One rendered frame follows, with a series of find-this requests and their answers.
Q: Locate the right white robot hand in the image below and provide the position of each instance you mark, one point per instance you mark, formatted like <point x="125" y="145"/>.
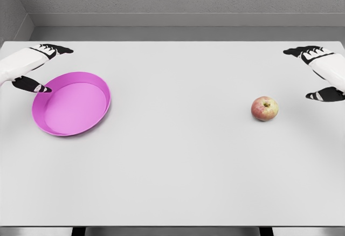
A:
<point x="328" y="65"/>

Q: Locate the pink round plate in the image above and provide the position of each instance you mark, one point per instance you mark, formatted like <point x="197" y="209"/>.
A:
<point x="72" y="104"/>

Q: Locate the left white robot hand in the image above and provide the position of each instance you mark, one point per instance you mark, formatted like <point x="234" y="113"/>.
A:
<point x="25" y="59"/>

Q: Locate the red yellow apple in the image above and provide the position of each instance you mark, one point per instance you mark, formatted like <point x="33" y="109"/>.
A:
<point x="265" y="108"/>

